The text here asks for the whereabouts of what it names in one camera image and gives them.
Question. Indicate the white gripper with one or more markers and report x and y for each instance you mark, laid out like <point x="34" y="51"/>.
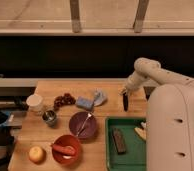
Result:
<point x="133" y="83"/>

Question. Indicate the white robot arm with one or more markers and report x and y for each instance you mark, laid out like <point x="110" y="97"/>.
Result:
<point x="169" y="116"/>

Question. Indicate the light blue crumpled cloth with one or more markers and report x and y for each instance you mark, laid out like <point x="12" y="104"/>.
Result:
<point x="99" y="97"/>

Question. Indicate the silver fork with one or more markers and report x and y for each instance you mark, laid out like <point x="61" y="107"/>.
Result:
<point x="89" y="115"/>

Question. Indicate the dark brown rectangular block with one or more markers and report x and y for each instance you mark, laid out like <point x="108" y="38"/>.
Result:
<point x="119" y="141"/>

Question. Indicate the bunch of dark grapes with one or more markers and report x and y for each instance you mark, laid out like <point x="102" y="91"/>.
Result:
<point x="66" y="99"/>

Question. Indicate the green plastic tray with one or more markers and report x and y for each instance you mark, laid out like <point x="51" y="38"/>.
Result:
<point x="134" y="159"/>

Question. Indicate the small metal cup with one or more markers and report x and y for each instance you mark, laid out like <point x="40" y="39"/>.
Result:
<point x="49" y="117"/>

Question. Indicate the red bowl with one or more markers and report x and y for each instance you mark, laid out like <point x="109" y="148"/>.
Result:
<point x="67" y="140"/>

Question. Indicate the red sausage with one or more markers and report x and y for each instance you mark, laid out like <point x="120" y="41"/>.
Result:
<point x="67" y="150"/>

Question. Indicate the white cup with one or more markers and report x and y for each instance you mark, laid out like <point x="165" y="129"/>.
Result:
<point x="35" y="102"/>

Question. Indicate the yellow apple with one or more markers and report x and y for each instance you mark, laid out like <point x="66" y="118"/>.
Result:
<point x="36" y="154"/>

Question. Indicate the right window frame post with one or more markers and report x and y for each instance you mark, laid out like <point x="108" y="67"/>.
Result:
<point x="140" y="15"/>

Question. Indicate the window frame post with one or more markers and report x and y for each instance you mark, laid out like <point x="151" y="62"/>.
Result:
<point x="75" y="16"/>
<point x="140" y="15"/>

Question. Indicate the left window frame post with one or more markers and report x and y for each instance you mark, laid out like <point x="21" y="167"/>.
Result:
<point x="75" y="16"/>

